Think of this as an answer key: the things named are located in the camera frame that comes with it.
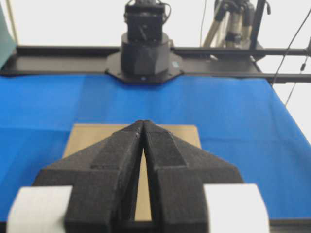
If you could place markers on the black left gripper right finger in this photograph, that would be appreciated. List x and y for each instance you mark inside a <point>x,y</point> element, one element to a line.
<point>177,171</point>

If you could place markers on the blue table cloth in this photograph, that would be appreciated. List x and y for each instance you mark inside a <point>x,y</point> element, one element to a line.
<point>241,121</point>

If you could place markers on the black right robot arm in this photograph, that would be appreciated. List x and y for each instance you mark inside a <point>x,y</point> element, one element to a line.
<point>145,38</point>

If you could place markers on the brown polymaker cardboard box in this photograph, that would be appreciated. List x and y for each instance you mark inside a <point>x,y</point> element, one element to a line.
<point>84,135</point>

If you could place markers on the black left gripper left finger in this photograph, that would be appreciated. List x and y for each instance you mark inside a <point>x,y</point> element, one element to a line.
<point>104,180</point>

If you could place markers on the grey camera tripod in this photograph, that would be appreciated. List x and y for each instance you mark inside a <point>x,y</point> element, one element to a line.
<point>235,25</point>

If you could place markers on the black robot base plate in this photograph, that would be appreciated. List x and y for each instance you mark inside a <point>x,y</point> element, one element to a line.
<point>138,71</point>

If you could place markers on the black metal table frame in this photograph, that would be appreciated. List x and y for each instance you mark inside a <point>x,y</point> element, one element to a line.
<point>235,63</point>

